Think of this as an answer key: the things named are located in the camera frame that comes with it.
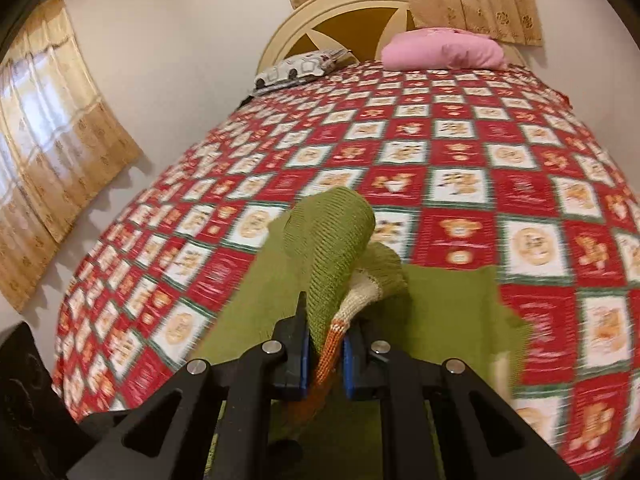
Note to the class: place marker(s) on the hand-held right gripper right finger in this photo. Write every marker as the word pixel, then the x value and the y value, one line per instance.
pixel 348 360

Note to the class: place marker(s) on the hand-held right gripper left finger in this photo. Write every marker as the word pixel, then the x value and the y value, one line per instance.
pixel 302 360

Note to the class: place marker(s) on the green orange striped knit sweater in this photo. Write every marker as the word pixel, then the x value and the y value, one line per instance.
pixel 335 240

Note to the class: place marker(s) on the red checkered printed blanket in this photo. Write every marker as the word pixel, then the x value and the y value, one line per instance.
pixel 450 150

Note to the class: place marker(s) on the white patterned pillow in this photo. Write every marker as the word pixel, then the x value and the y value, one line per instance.
pixel 300 67

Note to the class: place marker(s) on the pink pillow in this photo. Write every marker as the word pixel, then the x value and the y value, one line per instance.
pixel 442 50

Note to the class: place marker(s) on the cream wooden bed headboard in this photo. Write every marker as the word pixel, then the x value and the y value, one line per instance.
pixel 320 15

